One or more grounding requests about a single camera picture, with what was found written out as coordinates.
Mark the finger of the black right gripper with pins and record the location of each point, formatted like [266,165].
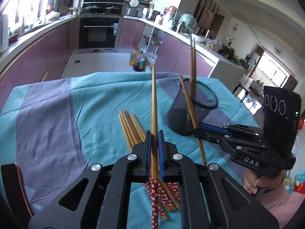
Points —
[213,128]
[210,136]

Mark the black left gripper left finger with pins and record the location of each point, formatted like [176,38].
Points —
[141,171]

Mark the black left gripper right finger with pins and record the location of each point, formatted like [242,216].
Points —
[170,169]

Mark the bamboo chopstick red floral handle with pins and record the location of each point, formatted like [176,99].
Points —
[154,155]

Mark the pink sleeve forearm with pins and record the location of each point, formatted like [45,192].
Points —
[287,208]

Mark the purple kitchen cabinets right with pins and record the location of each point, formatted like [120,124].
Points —
[174,52]

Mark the purple kitchen cabinets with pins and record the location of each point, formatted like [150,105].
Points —
[174,52]
[39,56]

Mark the purple kitchen cabinets left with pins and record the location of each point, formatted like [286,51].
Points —
[39,56]

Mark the right hand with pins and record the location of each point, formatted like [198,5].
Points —
[252,183]

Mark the bamboo chopstick on cloth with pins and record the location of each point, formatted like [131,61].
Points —
[132,139]
[134,129]
[168,192]
[129,129]

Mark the bamboo chopstick in holder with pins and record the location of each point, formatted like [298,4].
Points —
[192,79]

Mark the bottles on floor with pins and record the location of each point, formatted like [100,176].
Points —
[137,60]

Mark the teal and grey tablecloth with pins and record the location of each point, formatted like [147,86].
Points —
[54,130]

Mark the teal kettle on counter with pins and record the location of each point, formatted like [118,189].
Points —
[191,26]

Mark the black built-in oven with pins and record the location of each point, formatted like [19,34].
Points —
[100,24]

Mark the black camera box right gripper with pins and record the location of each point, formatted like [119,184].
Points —
[281,118]

